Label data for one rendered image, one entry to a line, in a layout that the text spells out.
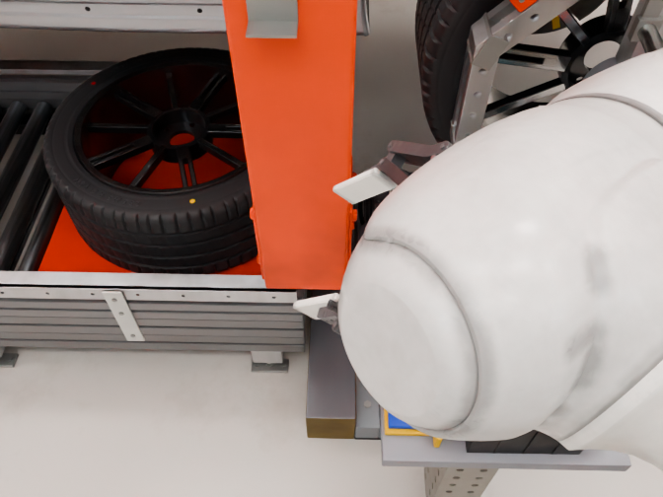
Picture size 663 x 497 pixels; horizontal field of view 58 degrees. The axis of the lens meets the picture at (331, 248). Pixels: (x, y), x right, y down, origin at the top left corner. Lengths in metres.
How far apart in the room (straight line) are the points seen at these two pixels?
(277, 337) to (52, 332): 0.56
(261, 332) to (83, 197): 0.52
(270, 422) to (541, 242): 1.45
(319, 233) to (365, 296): 0.83
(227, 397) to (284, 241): 0.70
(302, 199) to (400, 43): 1.84
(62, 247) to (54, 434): 0.48
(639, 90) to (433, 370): 0.19
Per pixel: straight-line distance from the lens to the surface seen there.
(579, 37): 1.16
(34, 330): 1.67
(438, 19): 1.09
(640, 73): 0.35
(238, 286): 1.36
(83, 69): 2.06
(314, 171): 0.93
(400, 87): 2.51
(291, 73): 0.82
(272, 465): 1.58
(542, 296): 0.20
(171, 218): 1.37
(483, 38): 1.00
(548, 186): 0.22
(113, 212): 1.42
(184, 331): 1.53
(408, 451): 1.12
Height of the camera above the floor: 1.50
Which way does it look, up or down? 52 degrees down
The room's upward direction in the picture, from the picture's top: straight up
